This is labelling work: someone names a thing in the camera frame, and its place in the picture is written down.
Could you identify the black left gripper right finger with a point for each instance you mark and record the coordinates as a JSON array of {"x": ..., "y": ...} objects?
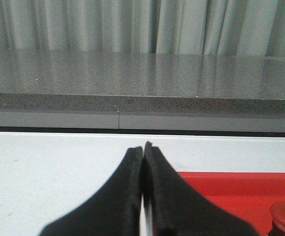
[{"x": 174, "y": 208}]

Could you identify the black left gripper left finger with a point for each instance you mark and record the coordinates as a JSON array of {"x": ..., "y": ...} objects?
[{"x": 114, "y": 210}]

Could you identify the red mushroom push button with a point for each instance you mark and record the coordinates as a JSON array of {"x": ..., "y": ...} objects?
[{"x": 277, "y": 211}]

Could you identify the red plastic tray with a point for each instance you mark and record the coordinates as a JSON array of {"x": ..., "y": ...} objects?
[{"x": 248, "y": 196}]

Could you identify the grey speckled stone counter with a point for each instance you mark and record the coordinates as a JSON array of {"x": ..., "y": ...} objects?
[{"x": 95, "y": 90}]

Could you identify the white pleated curtain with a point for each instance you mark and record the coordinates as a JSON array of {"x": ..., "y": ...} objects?
[{"x": 203, "y": 27}]

